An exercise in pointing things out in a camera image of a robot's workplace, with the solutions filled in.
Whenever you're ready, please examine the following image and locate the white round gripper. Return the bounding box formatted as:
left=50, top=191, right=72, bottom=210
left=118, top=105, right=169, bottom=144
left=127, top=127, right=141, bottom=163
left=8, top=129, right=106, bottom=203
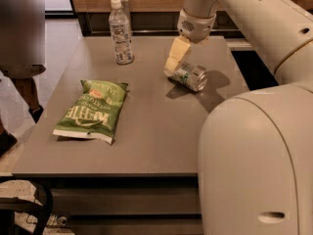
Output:
left=164, top=9, right=216, bottom=77

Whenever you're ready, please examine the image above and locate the silver green 7up can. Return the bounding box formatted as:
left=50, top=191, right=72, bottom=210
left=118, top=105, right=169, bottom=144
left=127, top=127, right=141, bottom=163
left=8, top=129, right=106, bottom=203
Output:
left=170, top=62, right=207, bottom=92

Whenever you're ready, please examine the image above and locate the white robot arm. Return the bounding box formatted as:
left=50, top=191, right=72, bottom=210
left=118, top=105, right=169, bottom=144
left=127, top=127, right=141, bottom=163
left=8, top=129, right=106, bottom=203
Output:
left=178, top=0, right=313, bottom=235

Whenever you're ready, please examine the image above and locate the clear plastic water bottle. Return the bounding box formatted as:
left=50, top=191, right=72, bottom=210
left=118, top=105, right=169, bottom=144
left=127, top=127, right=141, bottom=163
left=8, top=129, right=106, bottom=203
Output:
left=109, top=0, right=134, bottom=65

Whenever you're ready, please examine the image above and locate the green kettle chips bag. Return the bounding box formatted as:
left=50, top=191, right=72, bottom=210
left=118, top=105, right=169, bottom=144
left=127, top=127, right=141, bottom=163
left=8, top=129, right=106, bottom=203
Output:
left=53, top=80, right=128, bottom=144

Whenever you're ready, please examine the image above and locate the person in grey shorts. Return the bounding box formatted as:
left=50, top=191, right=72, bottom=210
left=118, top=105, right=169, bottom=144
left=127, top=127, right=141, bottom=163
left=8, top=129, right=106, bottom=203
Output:
left=0, top=0, right=47, bottom=158

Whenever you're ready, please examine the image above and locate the black chair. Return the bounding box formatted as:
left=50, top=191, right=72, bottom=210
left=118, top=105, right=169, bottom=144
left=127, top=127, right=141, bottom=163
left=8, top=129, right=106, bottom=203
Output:
left=0, top=179, right=53, bottom=235

